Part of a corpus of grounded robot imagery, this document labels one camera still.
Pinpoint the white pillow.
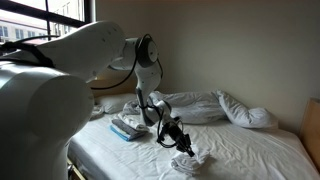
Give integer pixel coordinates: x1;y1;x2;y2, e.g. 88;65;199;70
94;93;139;115

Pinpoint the folded blue white towel stack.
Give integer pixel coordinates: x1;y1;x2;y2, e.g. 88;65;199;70
111;118;149;139

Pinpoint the wooden bed side rail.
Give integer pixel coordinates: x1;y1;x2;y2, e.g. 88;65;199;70
66;158;88;180

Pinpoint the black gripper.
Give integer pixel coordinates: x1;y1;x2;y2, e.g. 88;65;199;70
162;120;196;158

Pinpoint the small crumpled white cloth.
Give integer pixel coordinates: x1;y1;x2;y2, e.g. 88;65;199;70
89;104;106;121

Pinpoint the white sheet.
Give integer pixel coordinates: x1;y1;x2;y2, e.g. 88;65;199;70
170;143;211;177

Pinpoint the black strap on arm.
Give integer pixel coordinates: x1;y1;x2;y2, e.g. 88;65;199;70
0;34;60;69

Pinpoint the black window frame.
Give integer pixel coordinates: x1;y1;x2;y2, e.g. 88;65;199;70
0;0;97;44

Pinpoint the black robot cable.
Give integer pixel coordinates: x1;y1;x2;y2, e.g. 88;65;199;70
89;33;164;91

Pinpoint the crumpled white duvet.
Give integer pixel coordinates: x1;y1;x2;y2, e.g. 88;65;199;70
122;88;279;129

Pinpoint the building outside window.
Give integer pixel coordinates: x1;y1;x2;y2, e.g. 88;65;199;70
0;0;85;44

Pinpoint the mattress with white fitted sheet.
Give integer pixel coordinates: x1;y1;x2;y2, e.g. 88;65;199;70
67;111;320;180

